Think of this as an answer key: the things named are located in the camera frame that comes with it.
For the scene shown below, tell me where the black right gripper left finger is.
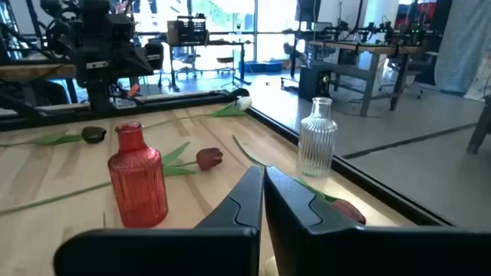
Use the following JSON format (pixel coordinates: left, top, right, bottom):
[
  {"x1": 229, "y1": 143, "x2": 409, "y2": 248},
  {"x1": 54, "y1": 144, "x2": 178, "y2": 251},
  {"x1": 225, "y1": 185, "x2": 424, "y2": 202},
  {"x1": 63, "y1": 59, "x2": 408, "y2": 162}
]
[{"x1": 52, "y1": 164, "x2": 265, "y2": 276}]

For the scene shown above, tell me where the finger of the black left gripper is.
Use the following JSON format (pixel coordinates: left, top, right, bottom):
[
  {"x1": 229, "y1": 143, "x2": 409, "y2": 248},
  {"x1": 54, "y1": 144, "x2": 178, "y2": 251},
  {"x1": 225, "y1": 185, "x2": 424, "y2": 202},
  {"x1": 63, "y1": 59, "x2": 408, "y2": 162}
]
[
  {"x1": 120, "y1": 53, "x2": 149, "y2": 77},
  {"x1": 128, "y1": 48, "x2": 155, "y2": 76}
]

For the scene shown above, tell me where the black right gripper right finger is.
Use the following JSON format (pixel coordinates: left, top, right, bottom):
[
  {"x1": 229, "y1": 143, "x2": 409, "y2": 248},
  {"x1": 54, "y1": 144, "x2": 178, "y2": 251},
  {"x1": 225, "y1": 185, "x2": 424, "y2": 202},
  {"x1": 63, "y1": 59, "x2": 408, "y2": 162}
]
[{"x1": 263, "y1": 165, "x2": 491, "y2": 276}]

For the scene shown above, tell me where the pink-red artificial tulip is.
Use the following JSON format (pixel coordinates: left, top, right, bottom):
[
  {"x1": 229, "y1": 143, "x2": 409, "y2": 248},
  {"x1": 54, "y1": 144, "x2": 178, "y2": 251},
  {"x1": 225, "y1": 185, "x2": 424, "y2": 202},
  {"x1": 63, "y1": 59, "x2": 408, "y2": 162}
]
[{"x1": 232, "y1": 134, "x2": 367, "y2": 226}]

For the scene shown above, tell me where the black artificial tulip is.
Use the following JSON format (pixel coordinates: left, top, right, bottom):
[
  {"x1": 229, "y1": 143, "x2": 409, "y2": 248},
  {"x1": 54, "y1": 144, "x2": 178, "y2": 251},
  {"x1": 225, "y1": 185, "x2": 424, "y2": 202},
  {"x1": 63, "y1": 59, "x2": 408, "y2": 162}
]
[{"x1": 0, "y1": 126, "x2": 107, "y2": 149}]

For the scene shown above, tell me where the dark purple-red artificial tulip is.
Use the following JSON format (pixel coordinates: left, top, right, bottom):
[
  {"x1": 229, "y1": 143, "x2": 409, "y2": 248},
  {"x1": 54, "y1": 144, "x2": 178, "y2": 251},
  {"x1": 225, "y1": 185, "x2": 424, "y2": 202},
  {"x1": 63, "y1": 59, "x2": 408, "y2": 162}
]
[{"x1": 0, "y1": 141, "x2": 224, "y2": 216}]

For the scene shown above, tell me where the white artificial tulip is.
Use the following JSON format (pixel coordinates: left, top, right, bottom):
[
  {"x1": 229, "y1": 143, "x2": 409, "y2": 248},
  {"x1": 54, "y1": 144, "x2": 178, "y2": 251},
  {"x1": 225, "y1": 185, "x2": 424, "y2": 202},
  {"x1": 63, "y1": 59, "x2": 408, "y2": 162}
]
[{"x1": 142, "y1": 96, "x2": 253, "y2": 130}]

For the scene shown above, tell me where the red ribbed glass vase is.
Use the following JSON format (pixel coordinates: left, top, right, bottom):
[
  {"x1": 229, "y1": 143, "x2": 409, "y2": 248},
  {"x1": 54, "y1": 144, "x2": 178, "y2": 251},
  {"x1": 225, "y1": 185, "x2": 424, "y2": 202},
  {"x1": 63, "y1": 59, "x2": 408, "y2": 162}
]
[{"x1": 107, "y1": 122, "x2": 169, "y2": 229}]

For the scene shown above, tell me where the clear ribbed glass vase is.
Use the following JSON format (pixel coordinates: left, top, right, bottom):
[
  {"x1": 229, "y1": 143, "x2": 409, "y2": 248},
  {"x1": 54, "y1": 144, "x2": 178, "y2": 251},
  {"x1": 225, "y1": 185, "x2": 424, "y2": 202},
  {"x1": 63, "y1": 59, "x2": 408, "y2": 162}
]
[{"x1": 295, "y1": 97, "x2": 338, "y2": 179}]

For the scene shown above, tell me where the cardboard box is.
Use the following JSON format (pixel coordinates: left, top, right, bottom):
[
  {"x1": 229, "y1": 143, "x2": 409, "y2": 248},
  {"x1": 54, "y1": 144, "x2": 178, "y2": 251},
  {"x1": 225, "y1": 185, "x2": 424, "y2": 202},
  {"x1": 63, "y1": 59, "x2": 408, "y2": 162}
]
[{"x1": 166, "y1": 21, "x2": 180, "y2": 47}]

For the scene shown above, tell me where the office chair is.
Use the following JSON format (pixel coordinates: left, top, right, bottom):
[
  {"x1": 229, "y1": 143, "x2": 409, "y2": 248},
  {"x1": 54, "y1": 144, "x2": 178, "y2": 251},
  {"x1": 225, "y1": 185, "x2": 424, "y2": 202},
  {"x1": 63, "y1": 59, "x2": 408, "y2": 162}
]
[{"x1": 174, "y1": 45, "x2": 203, "y2": 80}]

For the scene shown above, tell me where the wooden table top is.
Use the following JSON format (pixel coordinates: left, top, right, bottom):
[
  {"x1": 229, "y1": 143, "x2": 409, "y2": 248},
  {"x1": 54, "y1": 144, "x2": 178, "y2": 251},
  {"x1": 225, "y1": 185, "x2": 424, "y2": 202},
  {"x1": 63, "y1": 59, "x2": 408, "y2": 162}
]
[{"x1": 0, "y1": 63, "x2": 77, "y2": 81}]

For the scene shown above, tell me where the black office desk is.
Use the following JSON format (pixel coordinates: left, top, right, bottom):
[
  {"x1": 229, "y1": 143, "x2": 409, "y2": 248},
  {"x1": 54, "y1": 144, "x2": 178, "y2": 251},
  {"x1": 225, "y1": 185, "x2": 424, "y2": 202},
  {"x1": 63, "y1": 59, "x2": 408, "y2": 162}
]
[{"x1": 168, "y1": 40, "x2": 252, "y2": 92}]

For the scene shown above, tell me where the black stool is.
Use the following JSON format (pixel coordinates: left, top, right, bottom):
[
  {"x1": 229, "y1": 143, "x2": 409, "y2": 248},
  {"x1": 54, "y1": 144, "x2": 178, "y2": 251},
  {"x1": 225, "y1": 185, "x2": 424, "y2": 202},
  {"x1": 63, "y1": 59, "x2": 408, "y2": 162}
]
[{"x1": 216, "y1": 56, "x2": 236, "y2": 76}]

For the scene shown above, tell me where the blue plastic bin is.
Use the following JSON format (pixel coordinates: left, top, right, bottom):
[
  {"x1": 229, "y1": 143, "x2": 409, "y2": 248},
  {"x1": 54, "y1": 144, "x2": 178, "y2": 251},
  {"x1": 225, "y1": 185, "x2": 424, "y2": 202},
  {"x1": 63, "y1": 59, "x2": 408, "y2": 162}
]
[
  {"x1": 239, "y1": 60, "x2": 265, "y2": 74},
  {"x1": 262, "y1": 60, "x2": 284, "y2": 74}
]

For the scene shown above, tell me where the black computer tower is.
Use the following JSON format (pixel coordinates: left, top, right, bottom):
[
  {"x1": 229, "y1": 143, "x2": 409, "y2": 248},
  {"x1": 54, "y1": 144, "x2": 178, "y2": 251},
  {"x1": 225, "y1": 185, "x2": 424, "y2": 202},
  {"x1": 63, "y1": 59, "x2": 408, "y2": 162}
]
[{"x1": 298, "y1": 65, "x2": 333, "y2": 101}]

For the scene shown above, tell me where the wooden workbench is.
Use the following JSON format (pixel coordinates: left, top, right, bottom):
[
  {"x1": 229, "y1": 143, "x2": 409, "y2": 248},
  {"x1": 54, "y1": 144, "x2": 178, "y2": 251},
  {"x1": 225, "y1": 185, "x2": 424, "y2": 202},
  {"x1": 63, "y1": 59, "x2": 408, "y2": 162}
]
[{"x1": 308, "y1": 40, "x2": 423, "y2": 116}]

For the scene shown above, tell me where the grey curtain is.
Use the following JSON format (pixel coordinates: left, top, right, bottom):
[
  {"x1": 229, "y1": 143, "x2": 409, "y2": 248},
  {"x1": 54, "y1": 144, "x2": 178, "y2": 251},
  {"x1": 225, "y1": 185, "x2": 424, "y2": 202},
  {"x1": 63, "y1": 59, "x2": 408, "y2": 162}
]
[{"x1": 435, "y1": 0, "x2": 491, "y2": 101}]

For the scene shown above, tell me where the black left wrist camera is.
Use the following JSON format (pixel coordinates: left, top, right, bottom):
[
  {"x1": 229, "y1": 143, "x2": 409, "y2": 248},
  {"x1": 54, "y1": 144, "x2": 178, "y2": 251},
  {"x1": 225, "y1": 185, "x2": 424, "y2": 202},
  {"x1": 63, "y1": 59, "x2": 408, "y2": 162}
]
[{"x1": 104, "y1": 13, "x2": 135, "y2": 42}]

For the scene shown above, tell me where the black wire crate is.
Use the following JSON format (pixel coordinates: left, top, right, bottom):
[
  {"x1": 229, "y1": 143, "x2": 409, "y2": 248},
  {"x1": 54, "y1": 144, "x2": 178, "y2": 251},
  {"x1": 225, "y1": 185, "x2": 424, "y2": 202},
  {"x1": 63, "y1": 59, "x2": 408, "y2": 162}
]
[{"x1": 176, "y1": 15, "x2": 208, "y2": 44}]

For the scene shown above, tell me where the black aluminium table frame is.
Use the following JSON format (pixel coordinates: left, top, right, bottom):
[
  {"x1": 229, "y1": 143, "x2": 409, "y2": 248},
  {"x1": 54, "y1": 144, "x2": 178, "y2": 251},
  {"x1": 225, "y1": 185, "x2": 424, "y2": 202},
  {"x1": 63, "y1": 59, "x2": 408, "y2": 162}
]
[{"x1": 0, "y1": 90, "x2": 453, "y2": 227}]

